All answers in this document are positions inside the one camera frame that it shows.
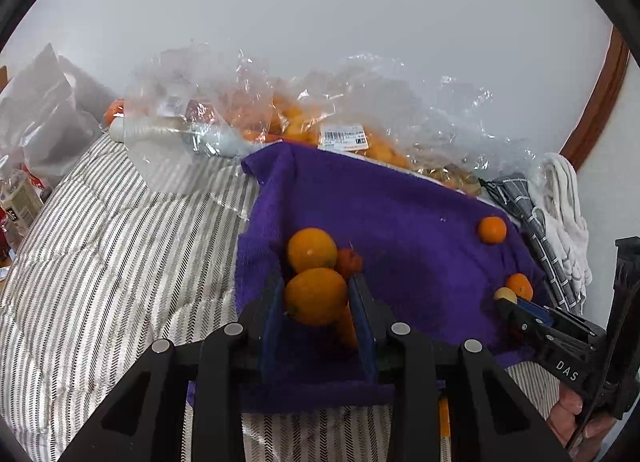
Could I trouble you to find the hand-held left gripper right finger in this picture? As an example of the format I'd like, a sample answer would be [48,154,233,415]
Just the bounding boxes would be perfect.
[347,272,573,462]

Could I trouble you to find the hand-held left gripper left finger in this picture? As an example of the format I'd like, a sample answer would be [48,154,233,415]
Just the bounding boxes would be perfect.
[57,269,286,462]

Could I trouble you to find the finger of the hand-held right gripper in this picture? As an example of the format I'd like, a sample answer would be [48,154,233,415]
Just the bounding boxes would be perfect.
[515,297,567,326]
[497,301,554,349]

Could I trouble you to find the small red cherry tomato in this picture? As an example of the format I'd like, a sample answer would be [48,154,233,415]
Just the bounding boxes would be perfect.
[334,247,364,284]

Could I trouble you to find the person's right hand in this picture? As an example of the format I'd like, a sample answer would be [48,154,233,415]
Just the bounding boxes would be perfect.
[546,384,620,459]

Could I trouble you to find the grey plaid cloth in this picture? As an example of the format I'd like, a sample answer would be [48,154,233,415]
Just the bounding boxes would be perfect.
[487,173,585,317]

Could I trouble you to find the white striped towel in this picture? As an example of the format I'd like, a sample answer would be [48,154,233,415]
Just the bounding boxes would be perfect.
[529,152,594,304]

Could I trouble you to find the purple towel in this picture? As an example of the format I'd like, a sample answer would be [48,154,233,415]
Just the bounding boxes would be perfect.
[186,142,551,415]

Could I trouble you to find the pile of brown longans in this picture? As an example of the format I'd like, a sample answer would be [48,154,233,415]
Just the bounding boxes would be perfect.
[419,163,483,193]

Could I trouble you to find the striped grey white blanket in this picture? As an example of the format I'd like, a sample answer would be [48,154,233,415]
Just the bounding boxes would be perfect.
[0,131,566,462]

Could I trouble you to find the pile of small oranges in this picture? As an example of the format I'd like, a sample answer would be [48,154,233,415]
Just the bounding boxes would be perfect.
[239,92,413,170]

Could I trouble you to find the clear crinkled plastic bag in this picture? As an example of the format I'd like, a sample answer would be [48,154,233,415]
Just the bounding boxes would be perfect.
[121,44,283,159]
[270,56,543,194]

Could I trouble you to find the white plastic bottle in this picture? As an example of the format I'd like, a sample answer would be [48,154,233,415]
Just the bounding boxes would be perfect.
[108,115,262,159]

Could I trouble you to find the red box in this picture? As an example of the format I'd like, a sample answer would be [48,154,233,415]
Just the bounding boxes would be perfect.
[0,207,17,255]

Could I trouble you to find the snack packets at left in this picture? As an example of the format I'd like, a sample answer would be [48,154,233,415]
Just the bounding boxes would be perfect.
[0,167,45,239]

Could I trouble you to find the frosted white plastic bag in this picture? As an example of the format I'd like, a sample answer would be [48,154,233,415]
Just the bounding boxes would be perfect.
[0,42,104,184]

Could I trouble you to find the brown wooden frame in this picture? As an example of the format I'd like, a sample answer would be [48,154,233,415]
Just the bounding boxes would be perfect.
[557,25,632,173]

